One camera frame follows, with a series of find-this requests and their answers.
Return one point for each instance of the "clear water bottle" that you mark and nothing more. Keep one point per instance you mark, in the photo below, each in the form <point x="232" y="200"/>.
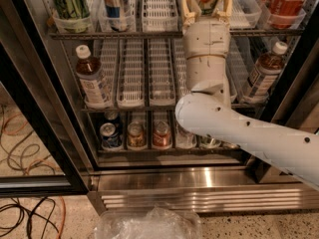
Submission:
<point x="184" y="139"/>

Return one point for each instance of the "dark can behind pepsi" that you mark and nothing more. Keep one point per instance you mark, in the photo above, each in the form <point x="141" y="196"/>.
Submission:
<point x="112" y="117"/>

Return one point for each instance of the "right tea bottle white cap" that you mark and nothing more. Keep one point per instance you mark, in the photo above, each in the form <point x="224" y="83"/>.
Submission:
<point x="266" y="70"/>

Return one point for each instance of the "fridge glass door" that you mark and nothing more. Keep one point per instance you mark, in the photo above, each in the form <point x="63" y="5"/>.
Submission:
<point x="294" y="101"/>
<point x="37" y="74"/>

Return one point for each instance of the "clear plastic bin with bag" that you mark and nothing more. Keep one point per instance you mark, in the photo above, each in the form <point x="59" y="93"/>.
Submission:
<point x="158" y="223"/>

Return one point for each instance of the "fridge bottom steel grille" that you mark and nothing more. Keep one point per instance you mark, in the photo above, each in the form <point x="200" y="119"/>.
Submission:
<point x="266" y="197"/>

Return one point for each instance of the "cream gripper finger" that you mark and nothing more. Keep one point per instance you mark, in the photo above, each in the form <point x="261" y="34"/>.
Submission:
<point x="222" y="10"/>
<point x="190" y="11"/>

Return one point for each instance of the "tea bottle white cap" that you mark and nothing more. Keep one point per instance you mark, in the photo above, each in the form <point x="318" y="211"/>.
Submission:
<point x="266" y="70"/>
<point x="92" y="78"/>

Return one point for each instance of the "green silver can bottom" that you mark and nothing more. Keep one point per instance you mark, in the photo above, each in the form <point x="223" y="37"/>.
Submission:
<point x="209" y="142"/>

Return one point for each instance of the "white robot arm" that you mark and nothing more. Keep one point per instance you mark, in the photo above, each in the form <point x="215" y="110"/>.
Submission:
<point x="206" y="109"/>

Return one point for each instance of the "red coca-cola can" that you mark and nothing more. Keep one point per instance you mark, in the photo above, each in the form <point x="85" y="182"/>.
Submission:
<point x="283" y="13"/>

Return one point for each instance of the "left tea bottle white cap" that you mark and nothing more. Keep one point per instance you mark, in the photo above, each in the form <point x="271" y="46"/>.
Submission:
<point x="92" y="78"/>

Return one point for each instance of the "fridge left glass door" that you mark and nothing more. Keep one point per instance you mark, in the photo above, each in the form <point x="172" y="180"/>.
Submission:
<point x="37" y="74"/>

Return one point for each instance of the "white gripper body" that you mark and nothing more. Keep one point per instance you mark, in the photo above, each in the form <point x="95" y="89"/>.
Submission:
<point x="206" y="38"/>

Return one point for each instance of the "green can top shelf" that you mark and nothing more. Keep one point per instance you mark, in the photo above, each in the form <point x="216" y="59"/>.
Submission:
<point x="72" y="9"/>

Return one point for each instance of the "fridge right glass door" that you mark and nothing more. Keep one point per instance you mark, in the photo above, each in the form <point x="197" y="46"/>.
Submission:
<point x="294" y="101"/>

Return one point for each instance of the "gold brown can left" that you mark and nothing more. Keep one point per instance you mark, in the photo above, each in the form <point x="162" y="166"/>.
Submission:
<point x="136" y="134"/>

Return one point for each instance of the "blue pepsi can front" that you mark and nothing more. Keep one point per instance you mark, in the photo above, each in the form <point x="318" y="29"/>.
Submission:
<point x="110" y="136"/>

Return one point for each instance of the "empty white tray top right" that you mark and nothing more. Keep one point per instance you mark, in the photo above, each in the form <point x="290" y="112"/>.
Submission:
<point x="245" y="14"/>

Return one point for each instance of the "red can bottom shelf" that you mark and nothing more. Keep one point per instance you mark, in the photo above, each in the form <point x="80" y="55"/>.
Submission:
<point x="161" y="135"/>

